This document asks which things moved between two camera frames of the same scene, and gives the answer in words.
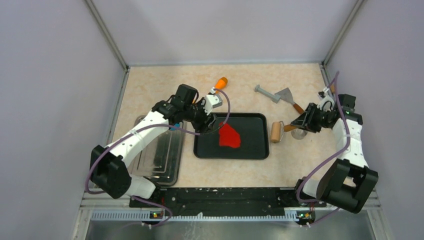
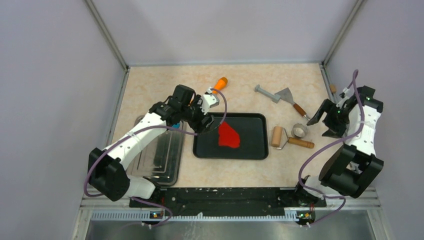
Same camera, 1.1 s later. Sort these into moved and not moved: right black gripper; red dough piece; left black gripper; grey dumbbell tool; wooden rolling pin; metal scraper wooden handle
Moved: wooden rolling pin; right black gripper
Not moved: grey dumbbell tool; metal scraper wooden handle; left black gripper; red dough piece
